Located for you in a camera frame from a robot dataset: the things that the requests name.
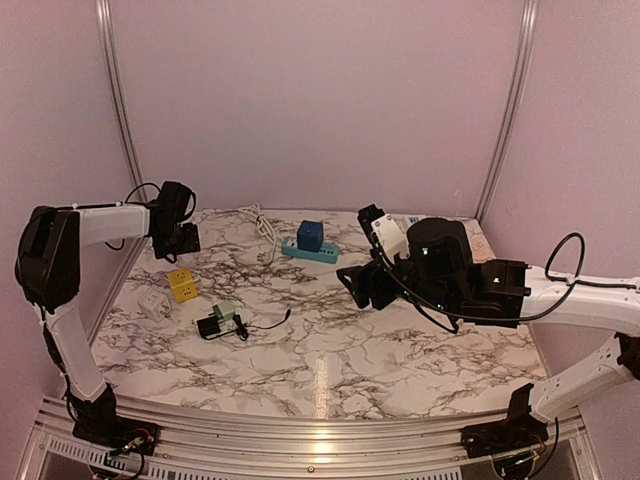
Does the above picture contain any front aluminium rail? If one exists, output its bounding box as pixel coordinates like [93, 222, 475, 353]
[13, 397, 604, 479]

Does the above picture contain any left aluminium frame post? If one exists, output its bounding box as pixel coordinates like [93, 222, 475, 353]
[94, 0, 154, 221]

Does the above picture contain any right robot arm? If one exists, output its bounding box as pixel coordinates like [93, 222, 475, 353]
[336, 213, 639, 448]

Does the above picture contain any white cube socket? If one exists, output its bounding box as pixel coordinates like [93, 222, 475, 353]
[138, 289, 172, 322]

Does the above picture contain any long white power strip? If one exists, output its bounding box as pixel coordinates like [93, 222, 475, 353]
[394, 215, 425, 228]

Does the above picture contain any black power adapter with cable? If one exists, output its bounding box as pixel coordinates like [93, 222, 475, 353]
[194, 309, 292, 341]

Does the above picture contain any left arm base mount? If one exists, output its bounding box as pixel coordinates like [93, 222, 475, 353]
[65, 384, 160, 456]

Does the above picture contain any yellow cube socket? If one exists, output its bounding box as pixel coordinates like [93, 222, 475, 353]
[167, 269, 198, 303]

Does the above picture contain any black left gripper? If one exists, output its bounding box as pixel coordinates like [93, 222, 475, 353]
[153, 222, 200, 259]

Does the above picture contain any blue cube socket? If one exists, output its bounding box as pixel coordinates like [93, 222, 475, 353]
[297, 220, 324, 253]

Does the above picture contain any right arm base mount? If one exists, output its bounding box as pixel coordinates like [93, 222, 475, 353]
[461, 383, 549, 458]

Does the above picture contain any aluminium frame post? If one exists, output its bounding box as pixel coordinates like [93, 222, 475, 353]
[94, 0, 154, 221]
[474, 0, 540, 225]

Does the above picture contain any right aluminium frame post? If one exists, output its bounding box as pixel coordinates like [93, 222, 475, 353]
[474, 0, 540, 225]

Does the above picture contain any white power strip cable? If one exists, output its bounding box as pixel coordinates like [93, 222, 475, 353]
[237, 202, 277, 269]

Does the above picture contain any green plug adapter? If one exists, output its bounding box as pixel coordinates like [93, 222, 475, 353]
[212, 301, 236, 327]

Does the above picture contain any pink round power strip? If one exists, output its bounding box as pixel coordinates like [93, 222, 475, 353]
[467, 227, 495, 263]

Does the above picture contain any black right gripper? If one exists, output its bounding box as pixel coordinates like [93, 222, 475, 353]
[337, 247, 459, 317]

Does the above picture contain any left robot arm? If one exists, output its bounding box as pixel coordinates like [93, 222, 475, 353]
[15, 181, 200, 403]

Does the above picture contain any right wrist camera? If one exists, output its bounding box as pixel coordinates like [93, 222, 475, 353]
[357, 204, 410, 262]

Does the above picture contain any teal power strip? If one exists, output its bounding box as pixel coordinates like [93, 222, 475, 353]
[281, 237, 340, 265]

